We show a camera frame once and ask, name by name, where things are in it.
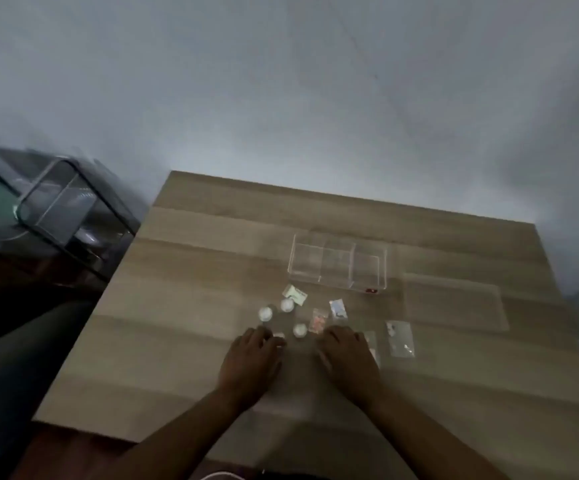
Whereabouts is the person's right hand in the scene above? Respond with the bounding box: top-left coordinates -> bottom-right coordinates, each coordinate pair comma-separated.
316,325 -> 386,411

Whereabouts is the person's left hand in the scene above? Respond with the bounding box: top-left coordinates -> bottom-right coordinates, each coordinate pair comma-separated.
218,325 -> 288,409

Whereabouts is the person's right forearm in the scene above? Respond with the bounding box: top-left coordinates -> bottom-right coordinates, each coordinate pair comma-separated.
362,390 -> 512,480

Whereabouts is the person's left forearm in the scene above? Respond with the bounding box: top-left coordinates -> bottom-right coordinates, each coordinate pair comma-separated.
92,384 -> 256,480

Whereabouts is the clear zip bag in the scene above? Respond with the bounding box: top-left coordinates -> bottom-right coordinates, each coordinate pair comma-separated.
386,321 -> 416,359

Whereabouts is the clear acrylic compartment box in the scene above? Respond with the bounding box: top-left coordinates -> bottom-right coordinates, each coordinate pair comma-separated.
288,233 -> 388,296

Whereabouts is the clear acrylic lid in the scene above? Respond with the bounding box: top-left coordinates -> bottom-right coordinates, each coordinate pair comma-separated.
402,273 -> 510,333

